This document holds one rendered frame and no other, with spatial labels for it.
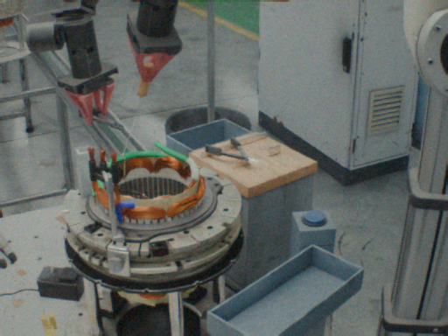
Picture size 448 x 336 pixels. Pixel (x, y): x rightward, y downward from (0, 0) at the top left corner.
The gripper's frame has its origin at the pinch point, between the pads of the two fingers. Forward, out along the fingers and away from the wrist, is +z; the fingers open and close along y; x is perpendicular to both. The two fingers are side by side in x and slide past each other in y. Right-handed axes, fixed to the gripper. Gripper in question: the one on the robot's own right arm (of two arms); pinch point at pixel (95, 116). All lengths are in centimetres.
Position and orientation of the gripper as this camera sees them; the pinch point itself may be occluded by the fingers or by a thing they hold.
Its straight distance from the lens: 122.2
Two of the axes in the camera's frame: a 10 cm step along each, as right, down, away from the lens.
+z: 1.1, 8.6, 4.9
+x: 7.0, 2.9, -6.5
